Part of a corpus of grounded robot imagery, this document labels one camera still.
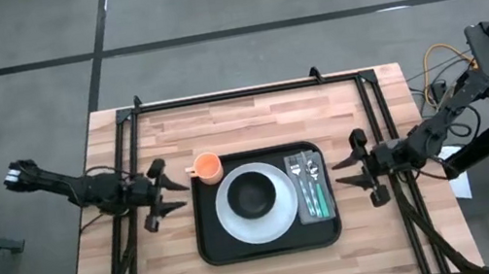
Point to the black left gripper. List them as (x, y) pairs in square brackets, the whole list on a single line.
[(147, 194)]

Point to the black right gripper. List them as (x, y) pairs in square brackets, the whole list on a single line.
[(388, 156)]

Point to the orange plastic mug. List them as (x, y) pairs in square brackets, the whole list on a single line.
[(208, 168)]

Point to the cutlery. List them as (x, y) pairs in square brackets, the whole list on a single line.
[(298, 212)]

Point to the black bowl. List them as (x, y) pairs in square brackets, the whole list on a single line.
[(251, 195)]

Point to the white round plate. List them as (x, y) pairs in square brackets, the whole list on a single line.
[(259, 228)]

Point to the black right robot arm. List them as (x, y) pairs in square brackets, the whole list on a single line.
[(426, 135)]

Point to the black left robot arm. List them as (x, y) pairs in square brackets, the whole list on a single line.
[(95, 190)]

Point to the black plastic serving tray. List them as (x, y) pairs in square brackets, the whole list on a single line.
[(212, 245)]

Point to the white paper sheet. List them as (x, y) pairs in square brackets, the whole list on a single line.
[(462, 181)]

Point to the black aluminium table frame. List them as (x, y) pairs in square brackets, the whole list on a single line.
[(369, 102)]

